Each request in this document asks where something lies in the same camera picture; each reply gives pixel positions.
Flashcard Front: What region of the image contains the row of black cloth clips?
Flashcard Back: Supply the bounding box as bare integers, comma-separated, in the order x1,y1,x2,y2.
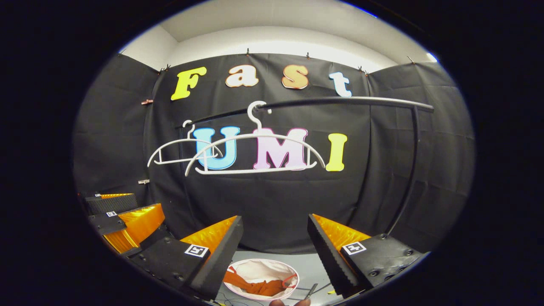
159,48,415,77

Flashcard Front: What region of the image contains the black cable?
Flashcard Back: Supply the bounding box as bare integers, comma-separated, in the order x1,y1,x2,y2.
293,283,334,300

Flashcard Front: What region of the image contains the white clothes hanger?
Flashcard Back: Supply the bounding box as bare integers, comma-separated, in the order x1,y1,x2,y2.
184,100,327,177

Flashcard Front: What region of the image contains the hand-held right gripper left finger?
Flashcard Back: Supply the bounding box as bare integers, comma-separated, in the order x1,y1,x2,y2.
127,215,245,301

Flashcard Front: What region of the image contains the orange corduroy shirt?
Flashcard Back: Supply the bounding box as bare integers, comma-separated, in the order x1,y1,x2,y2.
223,268,298,297

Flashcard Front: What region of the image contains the empty white hanger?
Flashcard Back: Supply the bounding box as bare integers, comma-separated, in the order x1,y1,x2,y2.
147,120,224,167

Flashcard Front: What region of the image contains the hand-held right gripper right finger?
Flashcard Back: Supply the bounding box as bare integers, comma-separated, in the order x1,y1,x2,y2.
307,213,430,299

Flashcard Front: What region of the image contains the black clothes rack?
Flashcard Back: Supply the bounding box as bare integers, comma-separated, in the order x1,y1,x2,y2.
176,96,435,238

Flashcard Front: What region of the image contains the white pink-rimmed laundry hamper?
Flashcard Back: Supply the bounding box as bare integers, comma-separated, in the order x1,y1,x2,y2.
223,258,300,301

